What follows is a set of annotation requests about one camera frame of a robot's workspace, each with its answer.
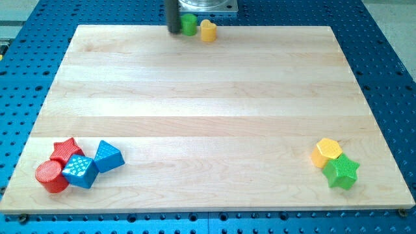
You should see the yellow heart block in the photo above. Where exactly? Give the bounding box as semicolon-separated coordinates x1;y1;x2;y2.
200;19;217;42

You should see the green star block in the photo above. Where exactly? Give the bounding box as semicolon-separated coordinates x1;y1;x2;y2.
322;153;360;190

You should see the red star block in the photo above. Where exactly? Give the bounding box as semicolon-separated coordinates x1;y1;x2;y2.
49;137;85;167

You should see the light wooden board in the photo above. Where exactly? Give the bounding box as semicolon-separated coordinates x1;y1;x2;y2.
1;25;415;214

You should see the green cylinder block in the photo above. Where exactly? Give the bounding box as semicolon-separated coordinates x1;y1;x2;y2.
181;14;198;36

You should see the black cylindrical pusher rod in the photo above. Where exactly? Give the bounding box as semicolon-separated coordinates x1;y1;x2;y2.
164;0;181;34

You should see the blue triangle block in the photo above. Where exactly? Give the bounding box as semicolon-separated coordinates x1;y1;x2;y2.
94;140;125;173

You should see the yellow hexagon block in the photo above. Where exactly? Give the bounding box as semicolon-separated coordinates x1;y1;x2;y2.
311;138;343;168

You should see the blue cube block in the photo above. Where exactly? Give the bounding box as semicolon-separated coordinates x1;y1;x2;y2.
62;155;99;189

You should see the red cylinder block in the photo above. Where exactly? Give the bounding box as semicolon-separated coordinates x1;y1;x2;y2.
35;160;69;193

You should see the blue perforated table plate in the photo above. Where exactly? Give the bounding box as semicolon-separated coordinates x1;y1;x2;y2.
1;1;415;233

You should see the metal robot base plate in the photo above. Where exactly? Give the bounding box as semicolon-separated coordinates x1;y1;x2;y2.
179;0;239;16

